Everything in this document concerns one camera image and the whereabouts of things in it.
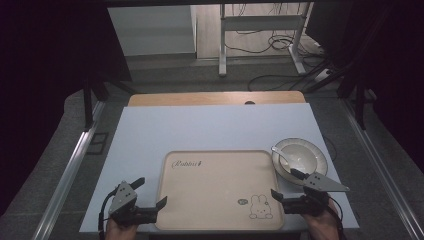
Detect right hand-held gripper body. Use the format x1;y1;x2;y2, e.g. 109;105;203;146
282;171;351;217

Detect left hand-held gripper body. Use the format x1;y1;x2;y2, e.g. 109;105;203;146
107;180;159;227

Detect white bowl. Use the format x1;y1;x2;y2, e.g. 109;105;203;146
277;143;318;176

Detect white rimmed plate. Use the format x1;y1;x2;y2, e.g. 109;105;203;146
270;137;329;187

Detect person's left hand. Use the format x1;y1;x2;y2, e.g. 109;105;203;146
104;217;140;240

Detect person's right hand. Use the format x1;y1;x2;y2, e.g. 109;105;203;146
301;201;342;240

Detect beige rabbit print tray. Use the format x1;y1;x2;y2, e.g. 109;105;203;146
154;149;286;232

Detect white table mat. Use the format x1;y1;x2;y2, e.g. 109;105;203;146
78;102;361;234

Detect black metal stand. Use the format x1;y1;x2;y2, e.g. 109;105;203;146
80;75;138;132
301;58;369;132

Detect white power strip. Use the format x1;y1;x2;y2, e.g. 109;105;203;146
313;67;333;83

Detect wooden table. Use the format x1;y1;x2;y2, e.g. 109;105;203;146
127;90;307;108

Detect dark curtain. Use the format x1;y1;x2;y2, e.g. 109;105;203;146
0;0;132;216
304;0;424;165

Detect white panel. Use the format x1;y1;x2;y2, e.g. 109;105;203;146
106;4;198;58

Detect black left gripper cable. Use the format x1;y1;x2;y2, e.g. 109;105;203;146
97;188;121;240

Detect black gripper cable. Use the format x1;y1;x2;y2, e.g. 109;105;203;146
327;197;346;240
97;188;121;240

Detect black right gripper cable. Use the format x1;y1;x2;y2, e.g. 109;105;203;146
327;197;346;240

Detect metal rail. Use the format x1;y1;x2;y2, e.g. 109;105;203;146
339;99;424;240
31;99;108;240

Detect black floor cables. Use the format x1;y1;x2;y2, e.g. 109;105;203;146
223;3;329;93

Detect white metal desk frame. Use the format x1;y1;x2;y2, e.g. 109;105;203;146
217;2;315;78

